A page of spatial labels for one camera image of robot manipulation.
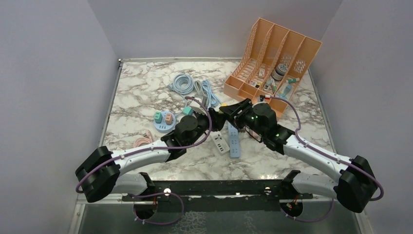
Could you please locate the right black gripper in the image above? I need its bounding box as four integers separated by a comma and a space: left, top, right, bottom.
220, 98, 266, 138

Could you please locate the pink charger plug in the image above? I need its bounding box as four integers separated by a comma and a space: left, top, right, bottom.
164, 113, 173, 125

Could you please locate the green charger plug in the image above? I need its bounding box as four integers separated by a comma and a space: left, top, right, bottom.
153, 111, 163, 124

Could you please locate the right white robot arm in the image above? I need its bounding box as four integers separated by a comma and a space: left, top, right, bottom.
219, 98, 384, 213

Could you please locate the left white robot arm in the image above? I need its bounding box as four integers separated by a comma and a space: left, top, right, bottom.
75, 108, 226, 203

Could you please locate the teal charger plug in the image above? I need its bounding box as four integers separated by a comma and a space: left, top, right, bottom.
182, 106, 193, 116

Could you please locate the blue long power strip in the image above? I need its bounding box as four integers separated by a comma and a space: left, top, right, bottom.
228, 123, 241, 159

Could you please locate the white power strip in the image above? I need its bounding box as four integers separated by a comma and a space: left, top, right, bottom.
210, 131, 230, 154

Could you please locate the blue round power strip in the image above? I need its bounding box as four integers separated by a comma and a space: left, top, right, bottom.
153, 111, 177, 134

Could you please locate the orange file organizer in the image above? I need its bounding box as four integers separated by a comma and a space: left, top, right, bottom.
224, 18, 322, 118

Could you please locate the light blue power cable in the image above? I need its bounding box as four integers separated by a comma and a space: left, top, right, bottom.
202, 79, 226, 109

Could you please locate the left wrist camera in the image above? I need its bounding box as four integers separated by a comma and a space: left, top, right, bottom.
189, 101, 207, 115

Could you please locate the grey power cable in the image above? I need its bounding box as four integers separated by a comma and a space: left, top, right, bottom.
193, 80, 210, 104

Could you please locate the blue coiled cable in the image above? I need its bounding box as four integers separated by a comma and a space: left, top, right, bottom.
168, 73, 195, 95

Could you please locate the black mounting rail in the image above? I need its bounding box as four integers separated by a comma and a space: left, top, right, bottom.
122, 170, 313, 213

